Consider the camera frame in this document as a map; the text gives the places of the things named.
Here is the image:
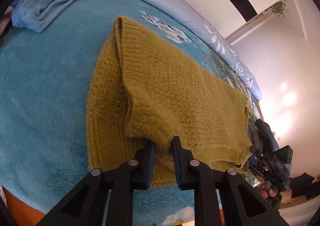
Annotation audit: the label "mustard knitted sweater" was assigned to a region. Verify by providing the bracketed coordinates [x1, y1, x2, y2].
[86, 16, 251, 188]

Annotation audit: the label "hanging green plant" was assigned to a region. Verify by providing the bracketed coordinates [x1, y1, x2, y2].
[270, 1, 286, 17]

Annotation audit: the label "teal floral bed blanket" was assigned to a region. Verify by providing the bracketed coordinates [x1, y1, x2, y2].
[1, 0, 260, 213]

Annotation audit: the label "right hand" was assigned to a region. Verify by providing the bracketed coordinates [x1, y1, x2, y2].
[258, 183, 278, 199]

